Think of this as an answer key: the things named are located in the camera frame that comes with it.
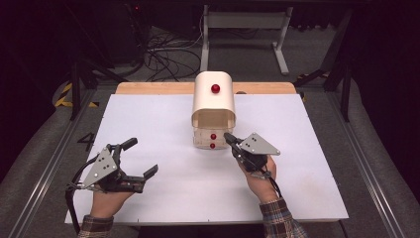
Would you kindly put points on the clear drawer red knob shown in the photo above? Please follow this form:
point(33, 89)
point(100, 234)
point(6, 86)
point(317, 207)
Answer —
point(202, 145)
point(202, 135)

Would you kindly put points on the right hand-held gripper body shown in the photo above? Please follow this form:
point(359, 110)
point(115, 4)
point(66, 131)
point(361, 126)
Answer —
point(256, 150)

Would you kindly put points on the white foam board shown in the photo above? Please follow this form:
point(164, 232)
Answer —
point(185, 195)

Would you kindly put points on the person's left hand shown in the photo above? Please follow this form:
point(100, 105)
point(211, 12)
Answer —
point(105, 203)

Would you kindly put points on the person's right hand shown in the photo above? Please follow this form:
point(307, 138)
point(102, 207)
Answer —
point(262, 185)

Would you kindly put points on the yellow black hazard tape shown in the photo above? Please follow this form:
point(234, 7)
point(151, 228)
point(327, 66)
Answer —
point(64, 99)

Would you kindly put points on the black metal stand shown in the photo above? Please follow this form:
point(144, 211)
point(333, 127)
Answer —
point(76, 86)
point(343, 79)

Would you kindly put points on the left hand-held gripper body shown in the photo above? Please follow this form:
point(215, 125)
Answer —
point(109, 178)

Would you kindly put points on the cream drawer cabinet red knob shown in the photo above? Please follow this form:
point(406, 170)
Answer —
point(211, 99)

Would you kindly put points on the desk with white metal frame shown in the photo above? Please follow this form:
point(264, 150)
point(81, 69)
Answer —
point(244, 20)

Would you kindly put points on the aluminium floor rail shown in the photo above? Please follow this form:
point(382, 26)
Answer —
point(46, 172)
point(363, 165)

